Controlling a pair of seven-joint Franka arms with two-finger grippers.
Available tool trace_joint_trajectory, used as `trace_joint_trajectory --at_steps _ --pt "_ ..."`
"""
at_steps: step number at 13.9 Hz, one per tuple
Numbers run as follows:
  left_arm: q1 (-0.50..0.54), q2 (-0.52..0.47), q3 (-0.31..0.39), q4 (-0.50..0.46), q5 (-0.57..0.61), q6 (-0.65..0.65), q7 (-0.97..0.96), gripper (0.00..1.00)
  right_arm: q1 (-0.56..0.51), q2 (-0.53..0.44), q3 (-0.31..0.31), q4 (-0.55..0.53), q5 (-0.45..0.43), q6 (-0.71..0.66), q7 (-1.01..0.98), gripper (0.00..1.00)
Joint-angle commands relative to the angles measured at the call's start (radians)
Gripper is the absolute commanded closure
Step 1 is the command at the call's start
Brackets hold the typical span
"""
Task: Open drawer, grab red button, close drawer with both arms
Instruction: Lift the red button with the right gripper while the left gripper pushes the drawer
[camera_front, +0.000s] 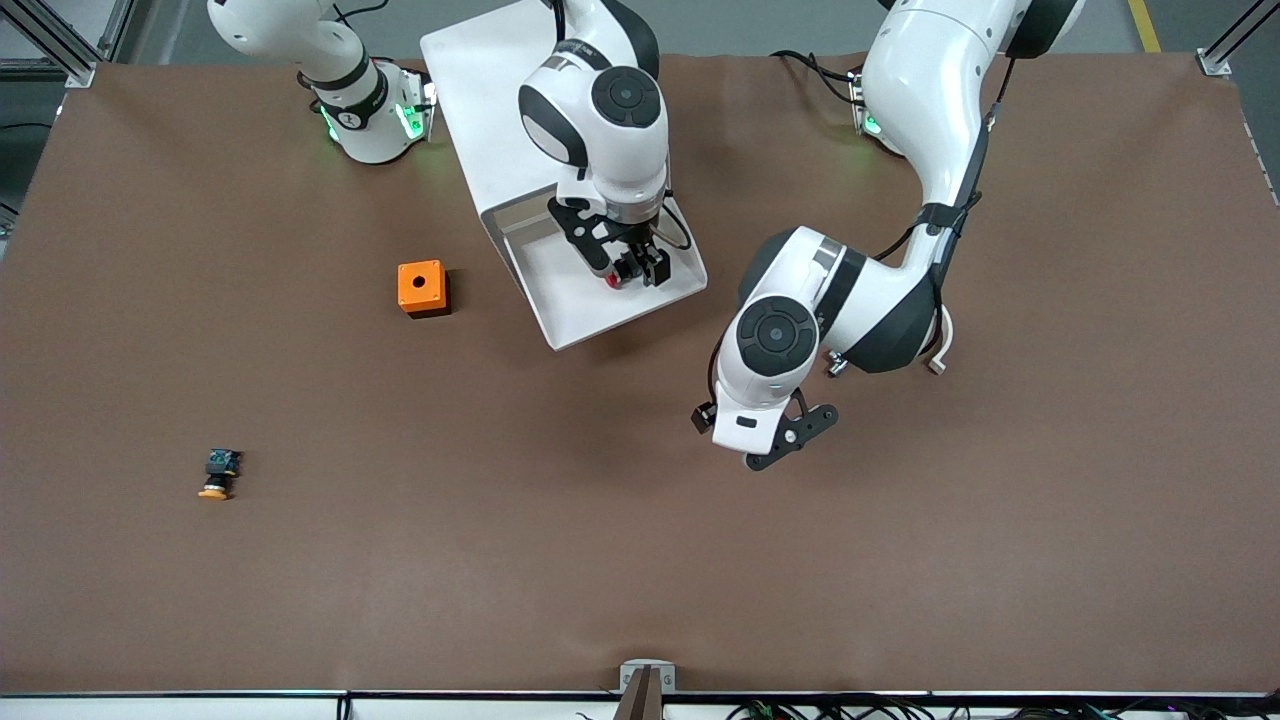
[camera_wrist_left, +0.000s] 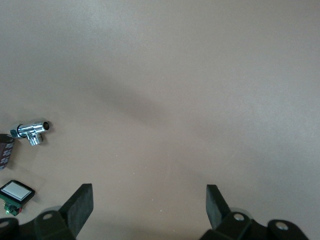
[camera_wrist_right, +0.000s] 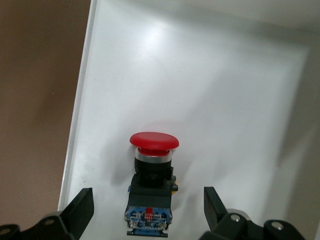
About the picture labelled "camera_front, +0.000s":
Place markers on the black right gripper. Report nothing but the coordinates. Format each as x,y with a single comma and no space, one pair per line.
634,247

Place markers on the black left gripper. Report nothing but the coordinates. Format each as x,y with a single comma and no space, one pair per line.
699,422

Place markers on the red push button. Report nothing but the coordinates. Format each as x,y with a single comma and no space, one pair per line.
612,281

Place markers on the white cabinet drawer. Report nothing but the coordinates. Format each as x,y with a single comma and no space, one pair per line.
570,310

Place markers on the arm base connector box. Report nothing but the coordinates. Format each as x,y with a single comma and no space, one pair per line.
415,115
870,125

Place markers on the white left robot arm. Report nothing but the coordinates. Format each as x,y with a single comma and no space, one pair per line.
920,100

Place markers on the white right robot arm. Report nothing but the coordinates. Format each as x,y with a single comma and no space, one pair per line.
610,150

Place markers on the white drawer cabinet housing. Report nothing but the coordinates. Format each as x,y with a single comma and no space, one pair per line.
470,80

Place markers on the yellow push button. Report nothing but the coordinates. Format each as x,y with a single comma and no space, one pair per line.
220,470

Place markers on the brown table cover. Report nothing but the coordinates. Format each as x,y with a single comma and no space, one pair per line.
600,500

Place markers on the orange box with hole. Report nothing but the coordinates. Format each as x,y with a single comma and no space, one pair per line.
420,285

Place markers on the silver metal switch part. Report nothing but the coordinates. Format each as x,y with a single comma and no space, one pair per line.
836,367

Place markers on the white curved bracket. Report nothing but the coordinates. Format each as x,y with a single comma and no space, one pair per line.
945,345

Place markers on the grey metal edge bracket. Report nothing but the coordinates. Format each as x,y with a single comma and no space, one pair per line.
648,668

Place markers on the brown vertical post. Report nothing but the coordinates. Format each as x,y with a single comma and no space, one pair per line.
640,700

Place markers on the white table edge rail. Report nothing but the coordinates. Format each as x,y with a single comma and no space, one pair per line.
200,708

